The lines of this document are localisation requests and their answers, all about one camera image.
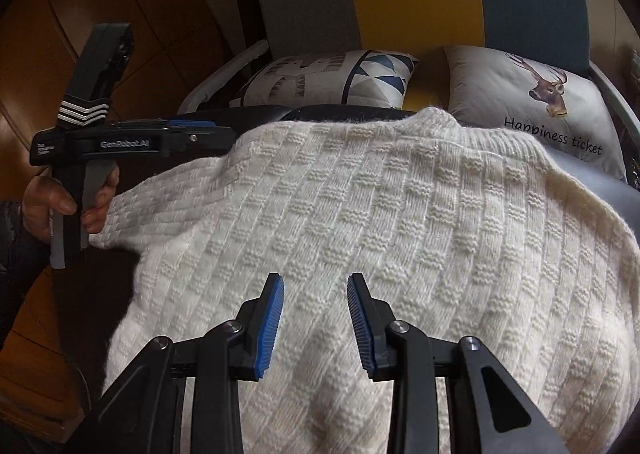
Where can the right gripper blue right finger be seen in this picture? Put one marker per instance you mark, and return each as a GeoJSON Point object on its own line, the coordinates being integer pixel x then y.
{"type": "Point", "coordinates": [488, 410]}

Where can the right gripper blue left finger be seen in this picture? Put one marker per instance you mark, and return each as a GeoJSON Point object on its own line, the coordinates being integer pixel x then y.
{"type": "Point", "coordinates": [142, 410]}

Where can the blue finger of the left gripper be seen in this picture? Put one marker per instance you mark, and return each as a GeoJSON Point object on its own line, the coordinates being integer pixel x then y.
{"type": "Point", "coordinates": [183, 123]}

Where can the cream knitted sweater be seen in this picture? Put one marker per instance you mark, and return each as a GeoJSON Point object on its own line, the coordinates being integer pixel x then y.
{"type": "Point", "coordinates": [462, 231]}

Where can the person left hand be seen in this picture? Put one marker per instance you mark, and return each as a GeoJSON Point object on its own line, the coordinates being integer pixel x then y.
{"type": "Point", "coordinates": [44, 195]}

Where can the triangle pattern cushion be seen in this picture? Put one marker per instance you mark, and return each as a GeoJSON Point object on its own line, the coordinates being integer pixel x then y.
{"type": "Point", "coordinates": [369, 78]}

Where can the grey yellow blue sofa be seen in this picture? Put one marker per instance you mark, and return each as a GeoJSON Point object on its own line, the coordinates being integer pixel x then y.
{"type": "Point", "coordinates": [554, 32]}

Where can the deer print cushion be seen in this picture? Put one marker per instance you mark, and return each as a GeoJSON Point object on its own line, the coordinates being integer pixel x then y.
{"type": "Point", "coordinates": [494, 89]}

